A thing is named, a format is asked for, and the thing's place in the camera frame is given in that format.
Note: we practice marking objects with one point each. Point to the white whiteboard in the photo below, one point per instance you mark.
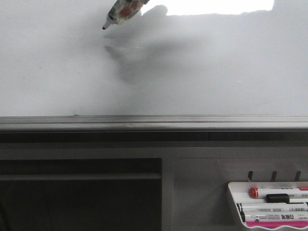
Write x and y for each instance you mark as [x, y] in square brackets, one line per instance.
[177, 57]

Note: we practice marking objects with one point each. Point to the red capped whiteboard marker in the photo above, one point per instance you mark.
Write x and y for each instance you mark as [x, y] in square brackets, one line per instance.
[291, 192]

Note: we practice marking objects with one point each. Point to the white marker tray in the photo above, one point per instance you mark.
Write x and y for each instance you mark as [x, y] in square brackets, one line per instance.
[238, 192]

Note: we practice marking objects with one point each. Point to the black capped white marker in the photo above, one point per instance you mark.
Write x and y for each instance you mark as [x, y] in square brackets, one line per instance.
[272, 207]

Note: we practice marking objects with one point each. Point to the pink marker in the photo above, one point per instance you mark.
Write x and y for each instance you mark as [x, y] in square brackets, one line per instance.
[275, 224]

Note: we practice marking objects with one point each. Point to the short black capped marker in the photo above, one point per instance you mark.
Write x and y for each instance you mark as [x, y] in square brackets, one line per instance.
[286, 198]

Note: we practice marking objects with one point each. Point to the white marker with label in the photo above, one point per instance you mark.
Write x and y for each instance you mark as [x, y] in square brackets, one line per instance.
[274, 216]

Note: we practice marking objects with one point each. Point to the grey whiteboard stand frame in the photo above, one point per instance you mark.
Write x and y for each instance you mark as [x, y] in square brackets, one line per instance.
[136, 186]

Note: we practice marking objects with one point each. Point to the grey whiteboard frame ledge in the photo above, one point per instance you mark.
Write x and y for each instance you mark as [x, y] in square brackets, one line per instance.
[79, 128]

